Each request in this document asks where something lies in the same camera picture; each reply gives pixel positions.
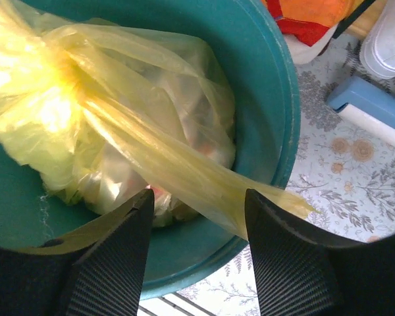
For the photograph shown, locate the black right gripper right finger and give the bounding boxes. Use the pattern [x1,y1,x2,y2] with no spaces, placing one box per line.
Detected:
[245,190,392,315]

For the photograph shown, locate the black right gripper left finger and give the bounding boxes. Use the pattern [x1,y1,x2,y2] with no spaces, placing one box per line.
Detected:
[56,189,154,315]

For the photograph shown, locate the yellow plastic trash bag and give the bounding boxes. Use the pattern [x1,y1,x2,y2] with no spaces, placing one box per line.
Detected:
[0,1,313,238]

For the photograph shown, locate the teal plastic trash bin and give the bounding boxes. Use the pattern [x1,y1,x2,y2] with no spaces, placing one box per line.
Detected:
[0,0,300,299]

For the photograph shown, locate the white roll container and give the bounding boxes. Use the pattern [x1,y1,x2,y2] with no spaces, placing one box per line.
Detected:
[359,1,395,79]

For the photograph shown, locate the blue handled broom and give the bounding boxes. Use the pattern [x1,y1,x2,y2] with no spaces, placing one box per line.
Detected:
[327,76,395,147]

